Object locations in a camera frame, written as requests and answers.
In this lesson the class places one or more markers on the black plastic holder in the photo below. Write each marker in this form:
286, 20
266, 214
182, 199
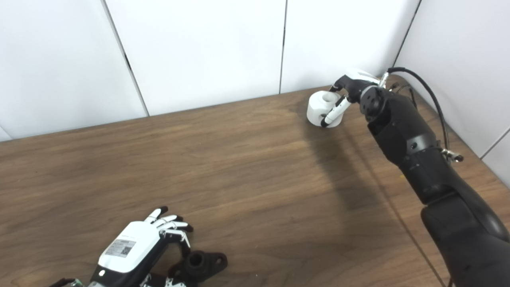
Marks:
201, 265

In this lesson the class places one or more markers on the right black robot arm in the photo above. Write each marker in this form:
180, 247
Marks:
430, 167

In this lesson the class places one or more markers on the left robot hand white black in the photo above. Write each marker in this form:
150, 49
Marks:
131, 247

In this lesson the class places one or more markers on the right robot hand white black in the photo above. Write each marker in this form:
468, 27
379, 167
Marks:
354, 85

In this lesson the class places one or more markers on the round white plastic piece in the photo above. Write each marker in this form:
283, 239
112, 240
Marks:
318, 109

